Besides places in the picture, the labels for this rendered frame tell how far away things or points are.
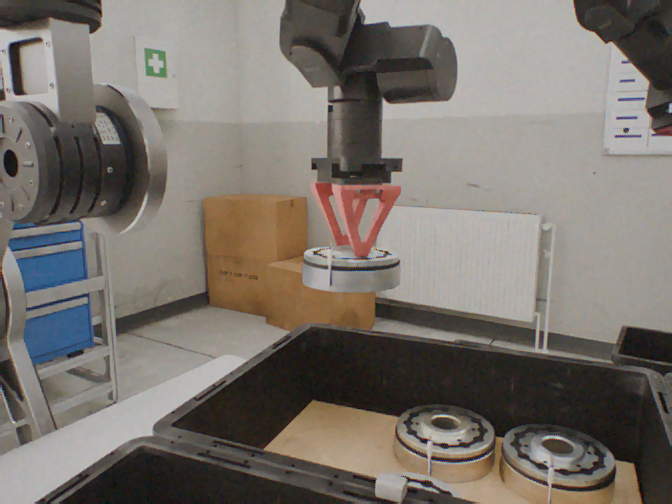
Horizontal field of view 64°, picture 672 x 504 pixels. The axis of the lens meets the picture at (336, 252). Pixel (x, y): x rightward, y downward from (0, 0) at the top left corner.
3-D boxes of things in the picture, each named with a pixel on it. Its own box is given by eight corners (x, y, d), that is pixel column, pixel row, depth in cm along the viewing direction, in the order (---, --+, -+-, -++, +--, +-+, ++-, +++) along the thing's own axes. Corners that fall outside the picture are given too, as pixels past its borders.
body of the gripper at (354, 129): (363, 175, 62) (364, 109, 61) (404, 177, 53) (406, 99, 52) (309, 174, 60) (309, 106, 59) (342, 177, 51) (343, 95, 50)
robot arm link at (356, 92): (347, 50, 58) (316, 40, 54) (405, 44, 55) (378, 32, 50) (346, 116, 59) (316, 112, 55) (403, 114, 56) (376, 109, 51)
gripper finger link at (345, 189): (372, 248, 61) (374, 164, 60) (401, 258, 55) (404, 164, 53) (315, 250, 59) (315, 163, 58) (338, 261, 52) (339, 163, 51)
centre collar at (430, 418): (415, 432, 56) (415, 427, 56) (429, 412, 60) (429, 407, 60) (462, 444, 54) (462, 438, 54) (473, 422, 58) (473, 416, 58)
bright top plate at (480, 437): (382, 443, 55) (382, 437, 55) (414, 401, 64) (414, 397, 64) (483, 469, 51) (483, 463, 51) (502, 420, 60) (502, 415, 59)
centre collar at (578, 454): (526, 456, 52) (527, 450, 52) (534, 432, 56) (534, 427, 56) (583, 470, 50) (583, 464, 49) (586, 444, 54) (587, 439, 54)
